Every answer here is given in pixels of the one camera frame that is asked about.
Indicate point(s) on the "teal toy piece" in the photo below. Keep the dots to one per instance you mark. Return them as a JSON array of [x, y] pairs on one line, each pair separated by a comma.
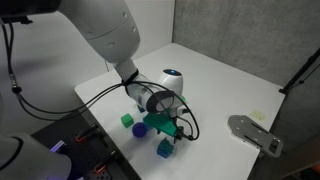
[[164, 144]]

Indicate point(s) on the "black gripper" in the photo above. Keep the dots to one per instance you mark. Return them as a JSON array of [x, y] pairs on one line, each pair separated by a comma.
[[179, 124]]

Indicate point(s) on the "red and black clamp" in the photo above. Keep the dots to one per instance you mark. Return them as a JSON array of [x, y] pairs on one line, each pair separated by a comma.
[[106, 162], [87, 132]]

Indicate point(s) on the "small pale bar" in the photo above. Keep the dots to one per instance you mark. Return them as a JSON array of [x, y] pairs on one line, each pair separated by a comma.
[[57, 146]]

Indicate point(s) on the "blue cube block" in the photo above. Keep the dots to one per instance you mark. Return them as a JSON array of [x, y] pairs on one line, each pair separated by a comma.
[[162, 153]]

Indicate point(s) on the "black perforated board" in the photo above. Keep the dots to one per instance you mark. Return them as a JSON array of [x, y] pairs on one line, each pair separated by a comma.
[[83, 155]]

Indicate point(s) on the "green cube block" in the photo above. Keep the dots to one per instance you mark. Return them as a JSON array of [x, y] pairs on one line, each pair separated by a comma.
[[127, 120]]

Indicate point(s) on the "yellow sticky note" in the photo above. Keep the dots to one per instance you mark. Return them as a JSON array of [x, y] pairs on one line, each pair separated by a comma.
[[257, 115]]

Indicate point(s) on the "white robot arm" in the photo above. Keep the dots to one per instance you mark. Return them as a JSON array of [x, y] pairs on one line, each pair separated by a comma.
[[106, 30]]

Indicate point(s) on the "black tripod stand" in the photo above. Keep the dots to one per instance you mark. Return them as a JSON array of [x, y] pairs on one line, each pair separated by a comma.
[[300, 72]]

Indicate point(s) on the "grey metal plate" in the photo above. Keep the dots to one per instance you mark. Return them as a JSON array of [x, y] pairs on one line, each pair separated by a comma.
[[255, 134]]

